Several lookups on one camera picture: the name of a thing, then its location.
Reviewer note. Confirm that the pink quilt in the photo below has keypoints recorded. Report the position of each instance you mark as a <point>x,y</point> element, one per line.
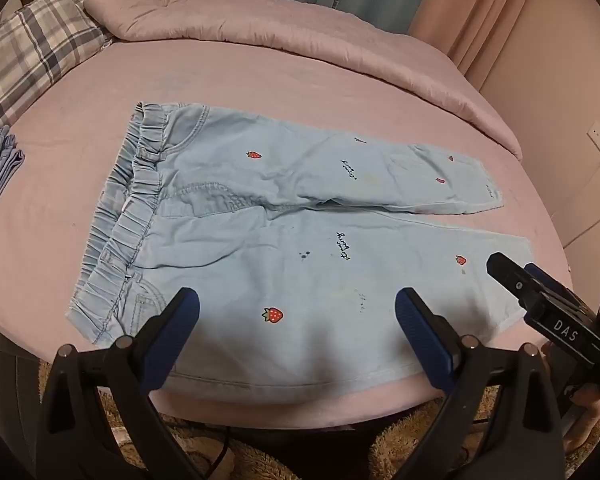
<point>230,15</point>

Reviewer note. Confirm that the person's right hand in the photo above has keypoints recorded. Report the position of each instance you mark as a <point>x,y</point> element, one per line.
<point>587,399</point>

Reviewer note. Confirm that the pink curtain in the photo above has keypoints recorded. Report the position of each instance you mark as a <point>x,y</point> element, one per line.
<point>470,5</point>

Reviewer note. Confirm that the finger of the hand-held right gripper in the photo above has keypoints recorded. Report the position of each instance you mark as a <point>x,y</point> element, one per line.
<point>555,287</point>
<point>517,285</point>

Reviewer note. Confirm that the beige fluffy rug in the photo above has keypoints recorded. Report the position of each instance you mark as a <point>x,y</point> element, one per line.
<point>380,452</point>

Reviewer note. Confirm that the pink bed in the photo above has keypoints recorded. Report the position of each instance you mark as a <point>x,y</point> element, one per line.
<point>280,85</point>

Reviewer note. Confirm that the plaid pillow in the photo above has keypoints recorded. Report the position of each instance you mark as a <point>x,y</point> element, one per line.
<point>30,45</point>

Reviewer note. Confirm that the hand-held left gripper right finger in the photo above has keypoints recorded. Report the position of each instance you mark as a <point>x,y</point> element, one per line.
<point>412,312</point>

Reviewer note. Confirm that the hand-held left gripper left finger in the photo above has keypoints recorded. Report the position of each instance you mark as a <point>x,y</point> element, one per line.
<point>182,310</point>

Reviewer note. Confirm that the light blue strawberry print pants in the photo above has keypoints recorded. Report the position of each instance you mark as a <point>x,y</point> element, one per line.
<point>280,260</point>

